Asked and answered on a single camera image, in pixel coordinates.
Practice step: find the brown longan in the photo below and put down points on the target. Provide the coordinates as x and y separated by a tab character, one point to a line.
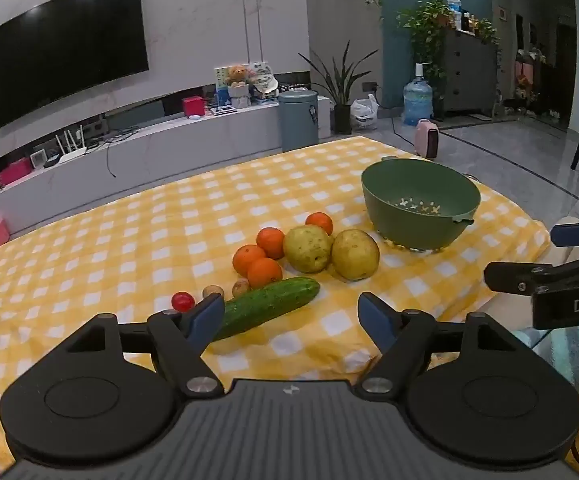
212	292
241	287

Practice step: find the pink space heater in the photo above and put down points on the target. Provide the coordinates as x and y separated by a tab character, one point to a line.
428	139

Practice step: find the black television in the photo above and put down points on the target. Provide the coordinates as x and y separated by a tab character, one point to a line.
59	50

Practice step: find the yellow checkered tablecloth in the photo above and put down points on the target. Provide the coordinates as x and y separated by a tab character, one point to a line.
119	240

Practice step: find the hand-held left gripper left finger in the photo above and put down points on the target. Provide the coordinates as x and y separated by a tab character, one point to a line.
207	317

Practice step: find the leafy pothos plant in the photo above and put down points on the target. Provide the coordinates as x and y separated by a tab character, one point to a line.
427	30

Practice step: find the pink storage box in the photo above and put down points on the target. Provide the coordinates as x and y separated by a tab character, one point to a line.
14	172

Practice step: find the green colander bowl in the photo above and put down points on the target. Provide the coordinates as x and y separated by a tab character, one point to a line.
414	225

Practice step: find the blue water jug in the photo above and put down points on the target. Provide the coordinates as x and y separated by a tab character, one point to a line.
418	102

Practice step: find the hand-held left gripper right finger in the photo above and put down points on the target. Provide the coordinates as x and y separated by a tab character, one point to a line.
377	317

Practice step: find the white television console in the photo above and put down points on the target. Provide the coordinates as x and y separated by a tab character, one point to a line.
169	155

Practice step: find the red cherry tomato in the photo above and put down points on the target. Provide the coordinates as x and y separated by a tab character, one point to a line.
183	301

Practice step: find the orange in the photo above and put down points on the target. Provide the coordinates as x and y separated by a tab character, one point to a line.
245	256
270	241
264	273
318	221

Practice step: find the grey dresser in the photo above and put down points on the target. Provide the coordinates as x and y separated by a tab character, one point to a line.
469	75

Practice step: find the white router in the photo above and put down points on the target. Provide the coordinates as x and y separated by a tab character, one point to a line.
72	152

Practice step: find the yellow pear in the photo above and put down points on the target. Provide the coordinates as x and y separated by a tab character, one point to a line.
354	255
307	249

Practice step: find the small white clock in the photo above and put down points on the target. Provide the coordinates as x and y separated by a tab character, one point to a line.
38	160

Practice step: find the long-leaf potted plant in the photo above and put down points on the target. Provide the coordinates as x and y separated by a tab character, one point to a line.
342	115

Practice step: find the green cucumber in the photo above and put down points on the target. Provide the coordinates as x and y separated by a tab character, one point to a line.
269	305

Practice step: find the brown teddy bear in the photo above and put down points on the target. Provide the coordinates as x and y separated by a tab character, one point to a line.
237	75

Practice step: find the red box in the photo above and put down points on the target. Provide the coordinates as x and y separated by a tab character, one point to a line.
193	106

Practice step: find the white plastic bag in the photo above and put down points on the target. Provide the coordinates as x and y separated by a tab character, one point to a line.
364	115

